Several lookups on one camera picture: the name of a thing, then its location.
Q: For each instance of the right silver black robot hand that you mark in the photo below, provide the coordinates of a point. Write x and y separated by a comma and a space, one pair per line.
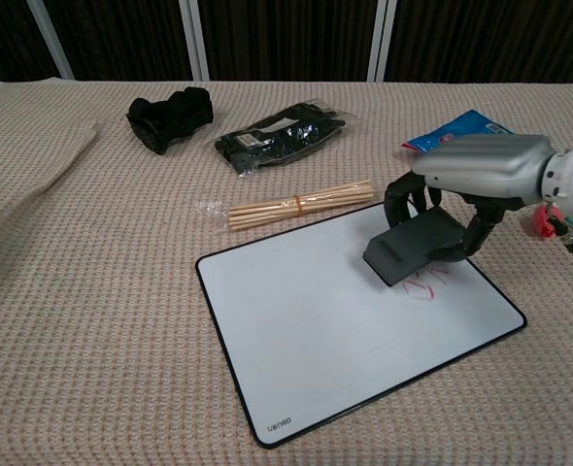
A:
485, 167

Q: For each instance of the dark grey board eraser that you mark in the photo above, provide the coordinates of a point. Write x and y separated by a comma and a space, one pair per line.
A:
408, 247

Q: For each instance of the blue snack bag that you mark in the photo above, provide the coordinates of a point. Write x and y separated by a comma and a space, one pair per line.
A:
461, 128

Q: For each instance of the red artificial tulip green stem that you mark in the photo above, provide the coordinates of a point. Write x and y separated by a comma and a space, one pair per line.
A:
543, 224

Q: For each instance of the bundle of wooden sticks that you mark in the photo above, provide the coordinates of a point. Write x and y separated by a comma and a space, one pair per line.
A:
325, 200

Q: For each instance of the yellow rubber band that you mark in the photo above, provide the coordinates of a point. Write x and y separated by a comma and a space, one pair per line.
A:
297, 204

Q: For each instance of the clear bag of black parts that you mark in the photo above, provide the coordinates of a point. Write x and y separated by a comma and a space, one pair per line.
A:
277, 138

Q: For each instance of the clear plastic wrapper scrap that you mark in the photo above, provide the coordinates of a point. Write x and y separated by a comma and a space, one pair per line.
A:
211, 208

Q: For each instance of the black crumpled cloth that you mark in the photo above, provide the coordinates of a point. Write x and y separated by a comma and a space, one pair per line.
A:
170, 116

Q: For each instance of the beige waffle tablecloth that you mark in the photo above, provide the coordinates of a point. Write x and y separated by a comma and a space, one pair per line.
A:
97, 291

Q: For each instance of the white partition post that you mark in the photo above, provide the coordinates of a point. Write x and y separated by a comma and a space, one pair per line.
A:
194, 39
51, 39
382, 39

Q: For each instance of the white board with black frame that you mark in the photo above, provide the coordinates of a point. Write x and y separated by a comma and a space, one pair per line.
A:
315, 330

